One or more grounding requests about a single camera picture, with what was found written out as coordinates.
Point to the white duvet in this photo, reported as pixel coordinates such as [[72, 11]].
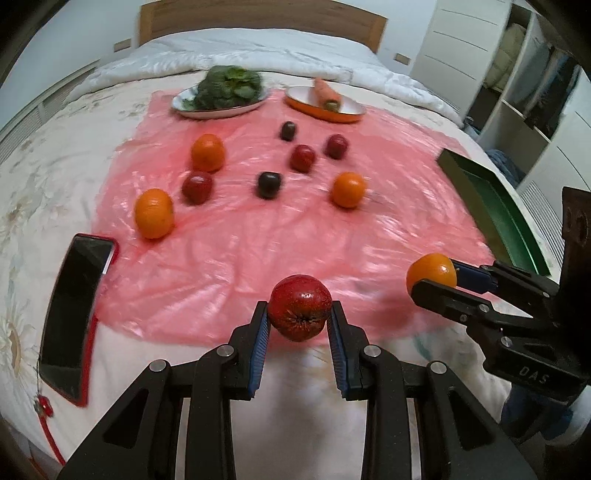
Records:
[[284, 51]]

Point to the green leafy vegetable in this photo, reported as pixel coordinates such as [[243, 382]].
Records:
[[225, 87]]

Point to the blue towel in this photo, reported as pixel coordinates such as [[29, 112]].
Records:
[[513, 174]]

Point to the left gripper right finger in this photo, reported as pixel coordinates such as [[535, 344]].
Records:
[[458, 438]]

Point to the dark plum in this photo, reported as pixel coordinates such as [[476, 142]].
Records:
[[268, 185], [288, 131]]

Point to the white wardrobe shelving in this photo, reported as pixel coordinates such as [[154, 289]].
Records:
[[517, 88]]

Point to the pink plastic sheet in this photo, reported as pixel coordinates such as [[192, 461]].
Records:
[[194, 285]]

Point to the orange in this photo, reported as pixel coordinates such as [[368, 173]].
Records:
[[435, 267], [154, 214], [207, 153], [348, 190]]

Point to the red apple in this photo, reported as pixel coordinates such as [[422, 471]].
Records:
[[299, 306]]

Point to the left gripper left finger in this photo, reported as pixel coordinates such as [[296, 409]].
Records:
[[137, 437]]

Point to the green tray box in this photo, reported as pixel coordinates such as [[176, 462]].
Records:
[[495, 213]]

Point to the carrot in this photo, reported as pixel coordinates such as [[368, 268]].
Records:
[[327, 98]]

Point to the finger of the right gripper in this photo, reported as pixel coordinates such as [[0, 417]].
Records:
[[475, 313], [503, 280]]

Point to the orange bowl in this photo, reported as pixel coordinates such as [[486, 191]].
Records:
[[303, 99]]

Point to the wooden headboard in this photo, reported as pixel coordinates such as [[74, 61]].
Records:
[[161, 18]]

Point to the floral bed sheet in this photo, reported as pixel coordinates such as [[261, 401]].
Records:
[[49, 188]]

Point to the dark plum back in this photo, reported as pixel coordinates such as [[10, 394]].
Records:
[[288, 131]]

